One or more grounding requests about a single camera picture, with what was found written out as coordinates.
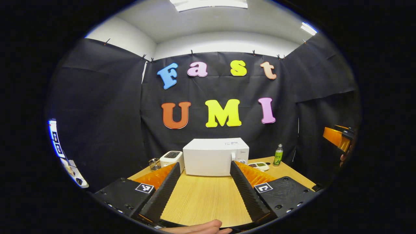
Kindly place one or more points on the white microwave oven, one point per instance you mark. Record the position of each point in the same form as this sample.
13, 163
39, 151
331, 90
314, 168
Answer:
208, 157

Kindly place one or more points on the small black block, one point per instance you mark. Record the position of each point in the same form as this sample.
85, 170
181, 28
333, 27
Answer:
317, 187

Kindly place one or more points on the bright computer screen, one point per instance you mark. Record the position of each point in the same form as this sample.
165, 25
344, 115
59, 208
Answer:
56, 139

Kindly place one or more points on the row of black binder clips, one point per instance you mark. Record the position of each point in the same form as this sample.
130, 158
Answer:
191, 52

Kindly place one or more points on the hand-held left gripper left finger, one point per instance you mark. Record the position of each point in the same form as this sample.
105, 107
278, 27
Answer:
164, 195

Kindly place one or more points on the large ceiling light panel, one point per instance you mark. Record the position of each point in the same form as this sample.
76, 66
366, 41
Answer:
208, 5

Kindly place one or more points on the green drink bottle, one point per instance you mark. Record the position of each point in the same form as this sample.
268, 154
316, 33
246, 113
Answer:
278, 157

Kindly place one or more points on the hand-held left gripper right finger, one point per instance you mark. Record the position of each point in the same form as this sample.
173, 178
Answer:
248, 195

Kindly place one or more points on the small ceiling light panel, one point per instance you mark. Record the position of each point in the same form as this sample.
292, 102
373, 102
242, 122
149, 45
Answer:
308, 28

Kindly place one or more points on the black backdrop cloth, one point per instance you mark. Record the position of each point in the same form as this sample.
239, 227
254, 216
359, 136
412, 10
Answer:
113, 107

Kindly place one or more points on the cluttered white side desk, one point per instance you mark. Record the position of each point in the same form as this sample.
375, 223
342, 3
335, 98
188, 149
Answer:
73, 172

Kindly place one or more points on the white divided dish of beans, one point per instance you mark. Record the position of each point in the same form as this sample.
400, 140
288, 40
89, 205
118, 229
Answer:
260, 166

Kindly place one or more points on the white toaster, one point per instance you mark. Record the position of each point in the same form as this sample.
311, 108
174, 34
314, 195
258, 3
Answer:
171, 159

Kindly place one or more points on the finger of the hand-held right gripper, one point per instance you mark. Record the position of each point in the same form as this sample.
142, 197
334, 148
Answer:
336, 139

